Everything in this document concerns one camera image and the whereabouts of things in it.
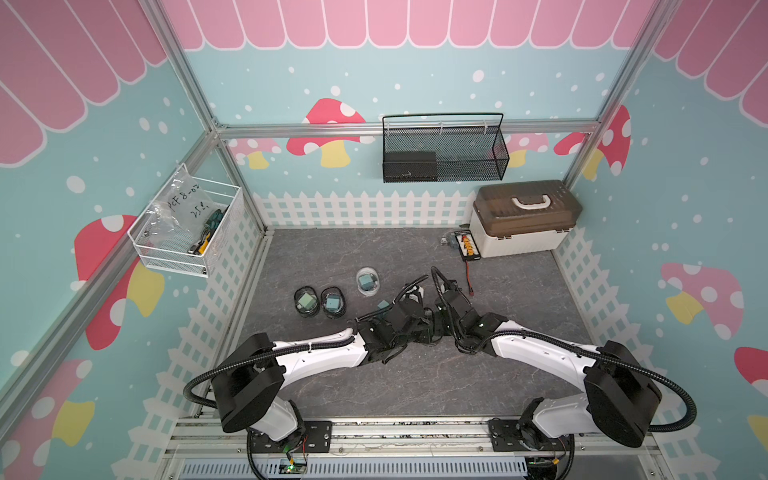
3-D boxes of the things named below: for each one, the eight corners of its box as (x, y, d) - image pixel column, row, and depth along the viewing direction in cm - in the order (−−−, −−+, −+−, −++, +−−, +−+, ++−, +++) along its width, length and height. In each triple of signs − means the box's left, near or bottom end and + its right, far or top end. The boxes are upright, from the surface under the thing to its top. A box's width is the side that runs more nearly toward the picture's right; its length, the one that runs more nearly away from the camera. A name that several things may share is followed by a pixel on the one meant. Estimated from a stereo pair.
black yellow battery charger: (463, 261, 112) (464, 258, 111) (453, 234, 121) (454, 231, 120) (480, 259, 113) (482, 256, 111) (469, 232, 122) (470, 229, 120)
